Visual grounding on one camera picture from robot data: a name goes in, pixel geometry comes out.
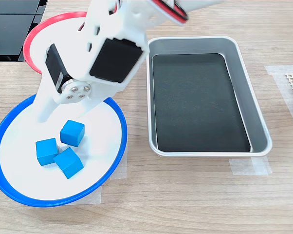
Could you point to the black glossy device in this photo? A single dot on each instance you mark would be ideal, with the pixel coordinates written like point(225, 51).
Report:
point(10, 34)

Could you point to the blue cube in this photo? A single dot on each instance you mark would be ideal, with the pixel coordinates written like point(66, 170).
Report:
point(68, 163)
point(46, 152)
point(72, 132)

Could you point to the pale perforated plate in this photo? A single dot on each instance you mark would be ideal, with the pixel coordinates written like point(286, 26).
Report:
point(291, 77)

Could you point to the translucent tape strip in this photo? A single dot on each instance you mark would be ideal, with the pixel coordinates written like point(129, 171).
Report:
point(94, 197)
point(286, 102)
point(248, 167)
point(278, 69)
point(121, 168)

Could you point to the black mat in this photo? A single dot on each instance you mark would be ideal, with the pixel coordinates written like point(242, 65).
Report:
point(197, 102)

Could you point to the red-rimmed white plate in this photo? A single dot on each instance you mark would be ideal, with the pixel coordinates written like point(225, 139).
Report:
point(59, 34)

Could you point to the steel tray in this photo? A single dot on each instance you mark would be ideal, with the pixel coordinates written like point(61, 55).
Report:
point(253, 117)

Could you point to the blue-rimmed white plate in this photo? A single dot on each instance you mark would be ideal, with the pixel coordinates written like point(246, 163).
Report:
point(100, 158)

